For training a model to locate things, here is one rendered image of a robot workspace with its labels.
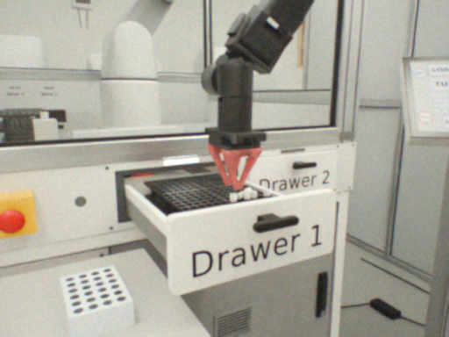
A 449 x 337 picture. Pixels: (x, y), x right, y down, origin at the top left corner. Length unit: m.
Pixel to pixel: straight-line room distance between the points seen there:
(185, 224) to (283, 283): 0.66
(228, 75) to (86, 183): 0.36
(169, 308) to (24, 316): 0.21
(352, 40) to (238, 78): 0.57
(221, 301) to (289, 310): 0.25
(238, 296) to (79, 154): 0.56
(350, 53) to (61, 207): 0.81
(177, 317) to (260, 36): 0.44
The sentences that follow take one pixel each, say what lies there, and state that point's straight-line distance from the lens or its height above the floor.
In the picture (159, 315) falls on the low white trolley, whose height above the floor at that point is 0.76.
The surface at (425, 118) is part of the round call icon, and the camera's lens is 1.21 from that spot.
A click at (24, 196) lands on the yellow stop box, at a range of 0.71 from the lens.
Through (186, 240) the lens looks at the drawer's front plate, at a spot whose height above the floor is 0.90.
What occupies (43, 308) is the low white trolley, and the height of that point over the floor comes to 0.76.
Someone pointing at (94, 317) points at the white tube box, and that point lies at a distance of 0.55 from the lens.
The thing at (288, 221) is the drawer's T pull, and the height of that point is 0.91.
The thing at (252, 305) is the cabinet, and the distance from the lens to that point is 1.05.
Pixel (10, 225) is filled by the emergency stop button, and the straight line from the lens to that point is 0.69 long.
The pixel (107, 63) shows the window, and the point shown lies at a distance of 0.76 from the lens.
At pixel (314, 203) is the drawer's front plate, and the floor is 0.91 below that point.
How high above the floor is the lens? 1.08
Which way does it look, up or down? 12 degrees down
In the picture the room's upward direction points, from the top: straight up
